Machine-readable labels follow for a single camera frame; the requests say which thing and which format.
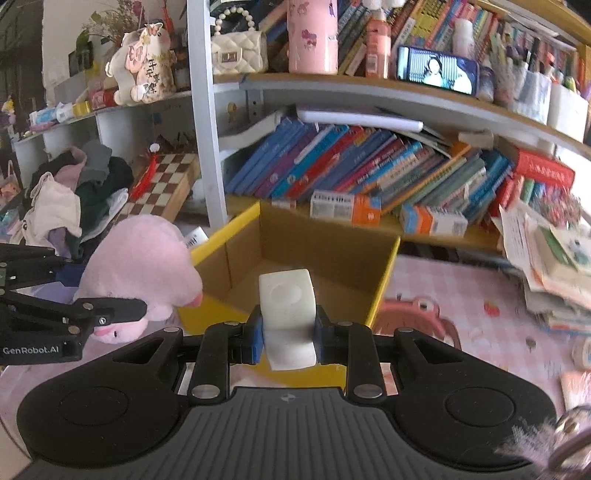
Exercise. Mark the stack of papers and books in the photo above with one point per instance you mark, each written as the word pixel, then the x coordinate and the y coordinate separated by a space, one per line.
pixel 554 264

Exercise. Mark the white soap block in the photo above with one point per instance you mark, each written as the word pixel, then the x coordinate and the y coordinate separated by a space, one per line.
pixel 287 303

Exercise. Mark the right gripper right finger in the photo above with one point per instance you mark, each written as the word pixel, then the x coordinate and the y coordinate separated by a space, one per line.
pixel 353 346

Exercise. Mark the orange white small box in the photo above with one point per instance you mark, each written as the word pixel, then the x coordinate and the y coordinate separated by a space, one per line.
pixel 432 221

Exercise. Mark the yellow cardboard box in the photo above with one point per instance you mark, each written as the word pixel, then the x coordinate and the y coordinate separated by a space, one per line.
pixel 293 266

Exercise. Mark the wooden chess board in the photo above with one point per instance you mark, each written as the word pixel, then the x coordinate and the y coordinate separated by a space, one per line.
pixel 168 190

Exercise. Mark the red tassel ornament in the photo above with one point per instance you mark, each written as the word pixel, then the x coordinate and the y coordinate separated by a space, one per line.
pixel 144 181

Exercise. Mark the pink checkered table mat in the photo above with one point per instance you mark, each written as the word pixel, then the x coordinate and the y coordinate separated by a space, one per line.
pixel 487 309

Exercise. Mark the pink plush pig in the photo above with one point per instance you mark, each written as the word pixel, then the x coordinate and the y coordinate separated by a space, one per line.
pixel 142 257

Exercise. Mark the white shelf post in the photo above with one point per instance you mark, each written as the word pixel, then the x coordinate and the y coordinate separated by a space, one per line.
pixel 204 114

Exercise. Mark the pink cylinder bottle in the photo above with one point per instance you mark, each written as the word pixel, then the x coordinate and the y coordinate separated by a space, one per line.
pixel 313 46

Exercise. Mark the row of leaning books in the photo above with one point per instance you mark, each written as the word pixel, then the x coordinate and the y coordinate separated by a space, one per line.
pixel 302 162

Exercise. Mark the white orange usmile box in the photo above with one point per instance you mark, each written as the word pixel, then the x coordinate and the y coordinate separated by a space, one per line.
pixel 350 208

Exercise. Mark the white quilted handbag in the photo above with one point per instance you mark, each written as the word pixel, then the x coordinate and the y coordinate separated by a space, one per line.
pixel 242 52

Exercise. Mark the smartphone on shelf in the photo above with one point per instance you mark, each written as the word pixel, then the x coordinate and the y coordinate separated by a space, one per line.
pixel 437 69

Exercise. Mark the pile of clothes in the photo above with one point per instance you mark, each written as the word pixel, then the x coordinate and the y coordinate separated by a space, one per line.
pixel 72 198

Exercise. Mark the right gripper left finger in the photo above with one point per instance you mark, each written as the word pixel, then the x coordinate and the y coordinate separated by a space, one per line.
pixel 222 345

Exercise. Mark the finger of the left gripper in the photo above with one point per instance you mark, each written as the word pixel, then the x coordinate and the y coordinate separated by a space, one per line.
pixel 26 266
pixel 26 316

